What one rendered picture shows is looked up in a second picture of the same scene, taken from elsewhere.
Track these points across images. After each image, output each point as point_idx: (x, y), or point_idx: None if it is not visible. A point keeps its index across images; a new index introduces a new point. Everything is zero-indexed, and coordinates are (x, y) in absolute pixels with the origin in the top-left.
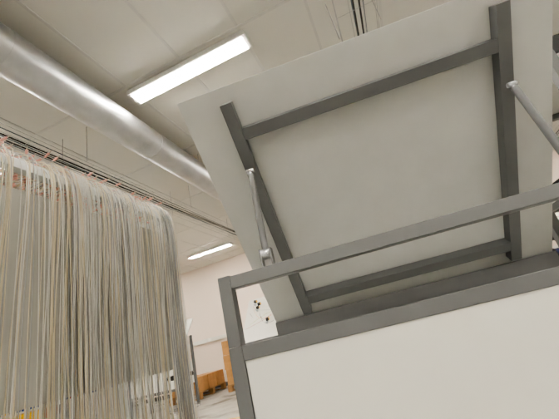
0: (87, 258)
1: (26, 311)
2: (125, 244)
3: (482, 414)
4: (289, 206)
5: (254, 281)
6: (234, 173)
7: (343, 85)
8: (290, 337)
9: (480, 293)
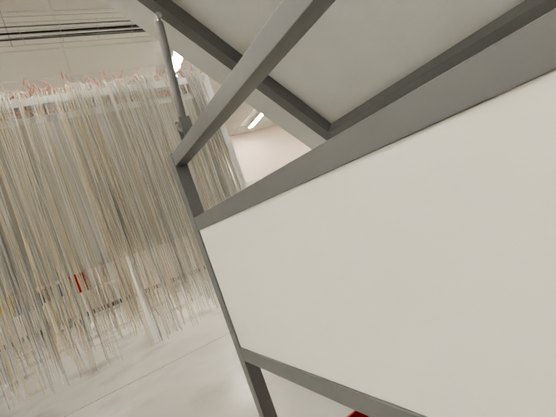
0: (112, 155)
1: (81, 205)
2: (144, 129)
3: (351, 318)
4: (239, 33)
5: (181, 157)
6: (165, 21)
7: None
8: (210, 212)
9: (337, 149)
